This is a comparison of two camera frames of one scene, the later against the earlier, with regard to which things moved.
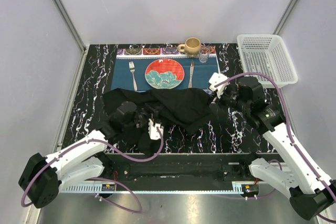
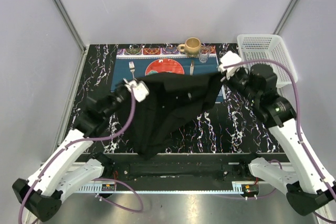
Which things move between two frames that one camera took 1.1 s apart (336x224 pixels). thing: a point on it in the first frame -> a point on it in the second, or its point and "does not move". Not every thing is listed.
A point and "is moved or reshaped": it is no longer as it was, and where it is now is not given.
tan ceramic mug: (192, 46) does not move
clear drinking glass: (203, 54) does not move
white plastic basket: (266, 53) does not move
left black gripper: (147, 115) -> (126, 88)
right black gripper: (228, 87) -> (235, 72)
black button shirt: (139, 116) is moved or reshaped
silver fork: (132, 66) does not move
